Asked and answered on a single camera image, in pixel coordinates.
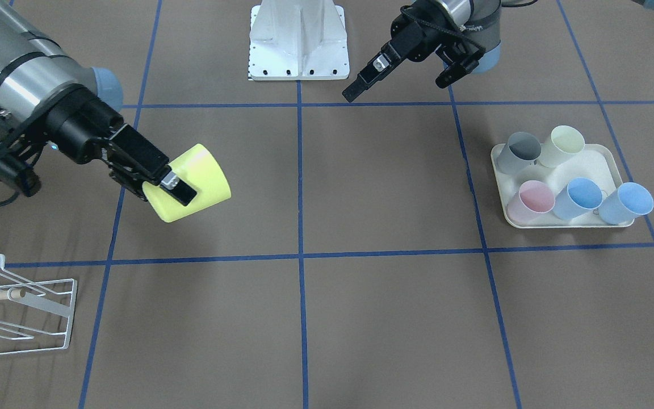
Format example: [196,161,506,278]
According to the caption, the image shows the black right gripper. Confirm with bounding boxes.
[46,85,195,205]

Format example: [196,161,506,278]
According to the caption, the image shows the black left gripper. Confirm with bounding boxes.
[342,2,485,103]

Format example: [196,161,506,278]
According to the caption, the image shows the yellow cup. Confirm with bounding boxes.
[142,143,231,223]

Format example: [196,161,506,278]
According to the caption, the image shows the light blue cup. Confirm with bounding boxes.
[598,183,654,225]

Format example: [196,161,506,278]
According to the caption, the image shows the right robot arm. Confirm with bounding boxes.
[0,1,197,206]

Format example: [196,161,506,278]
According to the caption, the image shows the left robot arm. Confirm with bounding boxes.
[342,1,654,103]

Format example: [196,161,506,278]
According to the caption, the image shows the grey cup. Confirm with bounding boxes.
[496,132,542,174]

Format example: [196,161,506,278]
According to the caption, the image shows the pale green cup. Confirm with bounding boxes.
[538,125,585,168]

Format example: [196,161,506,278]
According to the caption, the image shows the pink cup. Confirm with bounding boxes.
[506,180,556,224]

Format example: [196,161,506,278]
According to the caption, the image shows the cream plastic tray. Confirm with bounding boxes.
[490,143,634,229]

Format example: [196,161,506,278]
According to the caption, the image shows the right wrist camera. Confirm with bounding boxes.
[0,153,42,197]

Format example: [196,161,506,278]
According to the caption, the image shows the white camera post base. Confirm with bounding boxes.
[248,1,350,81]

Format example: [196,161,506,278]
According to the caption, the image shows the white wire cup rack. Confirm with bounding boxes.
[0,254,78,357]

